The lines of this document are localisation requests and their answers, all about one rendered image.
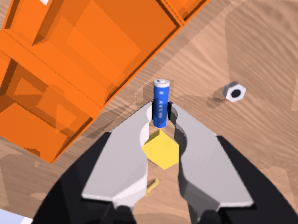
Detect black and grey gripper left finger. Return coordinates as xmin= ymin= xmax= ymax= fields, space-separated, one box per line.
xmin=31 ymin=101 xmax=154 ymax=224

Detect blue aa battery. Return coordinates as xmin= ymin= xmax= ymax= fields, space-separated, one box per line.
xmin=153 ymin=79 xmax=169 ymax=128

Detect white hex nut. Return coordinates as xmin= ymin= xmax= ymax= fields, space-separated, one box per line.
xmin=223 ymin=81 xmax=246 ymax=102

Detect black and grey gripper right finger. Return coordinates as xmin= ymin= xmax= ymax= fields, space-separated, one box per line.
xmin=167 ymin=101 xmax=298 ymax=224

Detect orange rack of bins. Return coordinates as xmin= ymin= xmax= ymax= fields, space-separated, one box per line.
xmin=0 ymin=0 xmax=210 ymax=164

